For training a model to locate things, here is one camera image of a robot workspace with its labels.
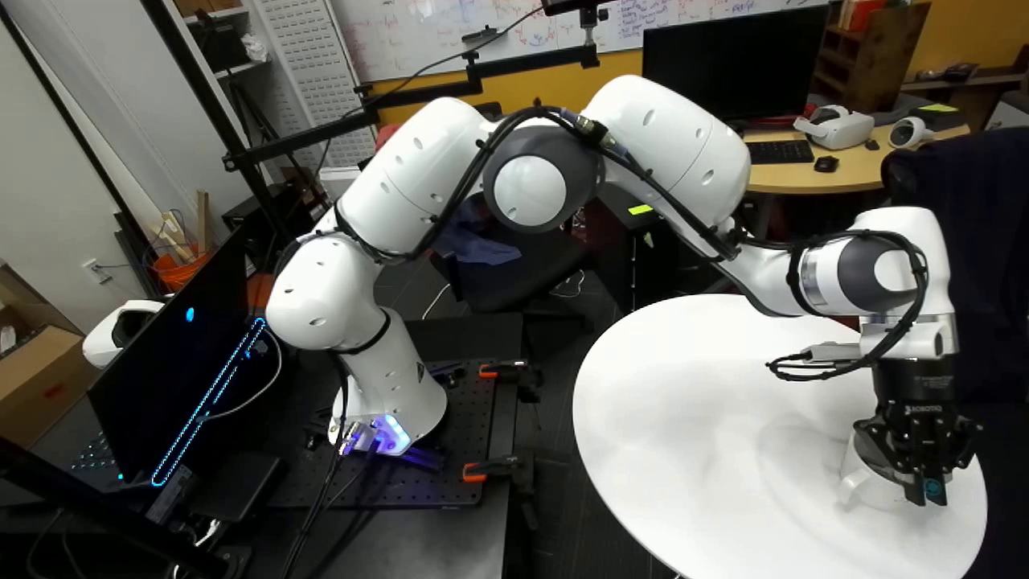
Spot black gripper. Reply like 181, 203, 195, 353
855, 361, 982, 504

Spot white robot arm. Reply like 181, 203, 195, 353
265, 74, 977, 504

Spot white VR headset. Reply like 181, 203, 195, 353
793, 104, 873, 152

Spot black keyboard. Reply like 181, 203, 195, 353
747, 141, 812, 165

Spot black computer monitor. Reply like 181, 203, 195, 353
643, 5, 828, 119

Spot black laptop screen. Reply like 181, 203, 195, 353
71, 239, 265, 492

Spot cardboard box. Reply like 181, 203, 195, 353
0, 263, 97, 448

